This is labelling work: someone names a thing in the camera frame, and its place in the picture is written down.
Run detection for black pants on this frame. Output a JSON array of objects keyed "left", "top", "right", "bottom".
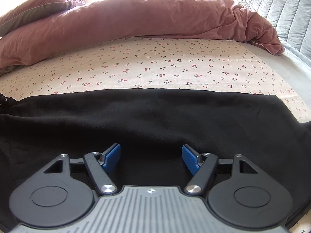
[{"left": 1, "top": 89, "right": 310, "bottom": 232}]

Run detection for cherry print bed sheet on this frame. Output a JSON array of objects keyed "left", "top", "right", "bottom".
[{"left": 1, "top": 38, "right": 310, "bottom": 123}]

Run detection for grey plush blanket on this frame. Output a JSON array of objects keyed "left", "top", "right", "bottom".
[{"left": 241, "top": 43, "right": 310, "bottom": 101}]

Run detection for dusty pink duvet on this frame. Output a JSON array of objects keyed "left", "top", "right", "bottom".
[{"left": 1, "top": 0, "right": 284, "bottom": 68}]

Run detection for mauve and grey pillow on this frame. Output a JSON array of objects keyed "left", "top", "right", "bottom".
[{"left": 1, "top": 0, "right": 86, "bottom": 37}]

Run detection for grey quilted bedspread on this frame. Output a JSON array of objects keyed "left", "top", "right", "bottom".
[{"left": 238, "top": 0, "right": 311, "bottom": 66}]

